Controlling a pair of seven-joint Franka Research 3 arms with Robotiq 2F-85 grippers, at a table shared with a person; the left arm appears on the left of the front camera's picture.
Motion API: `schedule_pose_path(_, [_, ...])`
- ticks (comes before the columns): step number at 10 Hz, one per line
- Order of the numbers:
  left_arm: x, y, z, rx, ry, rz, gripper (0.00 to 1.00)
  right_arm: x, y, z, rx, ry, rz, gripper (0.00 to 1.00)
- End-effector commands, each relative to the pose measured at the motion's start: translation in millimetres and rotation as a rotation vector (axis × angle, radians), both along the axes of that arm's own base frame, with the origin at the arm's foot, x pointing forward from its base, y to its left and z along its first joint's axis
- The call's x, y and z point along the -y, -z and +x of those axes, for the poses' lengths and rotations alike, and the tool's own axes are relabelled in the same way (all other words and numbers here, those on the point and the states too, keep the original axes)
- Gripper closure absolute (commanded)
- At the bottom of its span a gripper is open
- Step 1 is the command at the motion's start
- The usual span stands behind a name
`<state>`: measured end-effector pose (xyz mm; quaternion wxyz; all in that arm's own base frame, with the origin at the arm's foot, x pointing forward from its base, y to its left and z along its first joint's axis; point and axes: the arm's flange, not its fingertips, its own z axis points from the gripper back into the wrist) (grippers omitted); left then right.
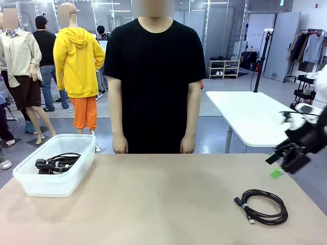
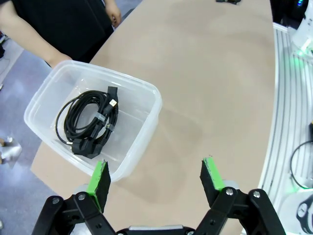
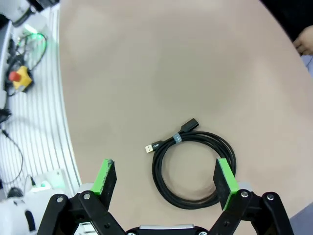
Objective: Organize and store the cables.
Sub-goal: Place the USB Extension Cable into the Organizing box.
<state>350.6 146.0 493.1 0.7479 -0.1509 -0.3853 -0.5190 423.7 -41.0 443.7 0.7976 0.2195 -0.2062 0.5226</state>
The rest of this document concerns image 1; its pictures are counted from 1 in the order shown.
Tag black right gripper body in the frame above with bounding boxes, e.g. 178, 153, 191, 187
285, 119, 327, 155

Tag black power cord with plug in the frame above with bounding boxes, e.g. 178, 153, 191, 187
35, 152, 82, 176

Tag person's left forearm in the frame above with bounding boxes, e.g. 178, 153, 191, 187
182, 102, 201, 138

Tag person's right forearm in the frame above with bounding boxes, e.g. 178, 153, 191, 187
109, 102, 127, 138

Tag person's left hand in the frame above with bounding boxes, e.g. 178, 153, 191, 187
180, 135, 196, 154

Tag person's right hand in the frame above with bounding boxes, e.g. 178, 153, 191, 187
112, 135, 128, 155

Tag black utility cart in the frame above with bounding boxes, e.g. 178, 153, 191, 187
290, 73, 319, 110

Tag white table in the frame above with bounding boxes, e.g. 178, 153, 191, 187
205, 91, 317, 155

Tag light blue hanging shirt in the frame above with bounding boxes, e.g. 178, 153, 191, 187
303, 34, 325, 64

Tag dark hanging jacket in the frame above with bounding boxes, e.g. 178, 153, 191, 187
291, 33, 310, 63

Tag beige hanging coat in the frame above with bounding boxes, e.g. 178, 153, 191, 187
286, 33, 301, 62

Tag grey partition panel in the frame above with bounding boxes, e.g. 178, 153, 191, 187
263, 12, 302, 83

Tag black luggage bags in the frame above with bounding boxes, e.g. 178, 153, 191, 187
241, 51, 261, 71

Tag white shoe rack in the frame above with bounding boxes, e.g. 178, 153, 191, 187
208, 60, 241, 80

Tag black clothes rack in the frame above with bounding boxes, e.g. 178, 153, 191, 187
283, 29, 327, 84

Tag person in black t-shirt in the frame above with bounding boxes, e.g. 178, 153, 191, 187
102, 0, 208, 155

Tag mannequin in yellow hoodie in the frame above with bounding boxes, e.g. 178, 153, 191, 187
53, 2, 106, 136

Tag clear plastic storage bin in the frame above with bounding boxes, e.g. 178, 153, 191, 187
12, 134, 97, 198

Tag background person black shirt jeans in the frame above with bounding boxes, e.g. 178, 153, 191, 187
32, 15, 70, 112

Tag person in dark trousers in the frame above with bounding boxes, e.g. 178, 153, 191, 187
0, 68, 14, 170

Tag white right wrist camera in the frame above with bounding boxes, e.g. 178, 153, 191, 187
279, 103, 323, 131

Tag long black USB extension cable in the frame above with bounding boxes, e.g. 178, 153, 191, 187
233, 189, 289, 226

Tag black pole camera stand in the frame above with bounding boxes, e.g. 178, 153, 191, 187
252, 29, 273, 93

